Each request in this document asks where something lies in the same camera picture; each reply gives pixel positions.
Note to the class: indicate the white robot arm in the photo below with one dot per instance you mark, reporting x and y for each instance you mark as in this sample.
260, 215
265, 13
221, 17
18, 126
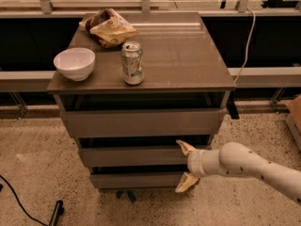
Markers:
236, 160

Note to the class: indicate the grey drawer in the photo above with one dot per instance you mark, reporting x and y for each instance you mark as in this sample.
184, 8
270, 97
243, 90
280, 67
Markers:
136, 180
143, 123
132, 156

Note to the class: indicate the green soda can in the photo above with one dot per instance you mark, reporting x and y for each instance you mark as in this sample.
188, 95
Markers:
132, 65

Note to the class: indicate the cardboard box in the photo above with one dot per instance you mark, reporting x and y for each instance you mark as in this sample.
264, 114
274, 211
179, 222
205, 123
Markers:
294, 119

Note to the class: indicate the grey drawer cabinet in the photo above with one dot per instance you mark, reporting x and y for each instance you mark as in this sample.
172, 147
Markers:
183, 70

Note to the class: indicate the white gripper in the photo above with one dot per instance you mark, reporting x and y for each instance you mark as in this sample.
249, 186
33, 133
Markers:
194, 163

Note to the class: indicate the crumpled chip bag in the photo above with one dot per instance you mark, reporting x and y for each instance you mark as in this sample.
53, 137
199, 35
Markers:
108, 28

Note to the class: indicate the black floor object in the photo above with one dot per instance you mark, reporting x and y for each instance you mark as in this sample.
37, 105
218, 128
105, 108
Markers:
58, 211

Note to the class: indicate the white ceramic bowl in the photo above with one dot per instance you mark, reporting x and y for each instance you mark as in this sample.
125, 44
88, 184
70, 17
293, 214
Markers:
76, 64

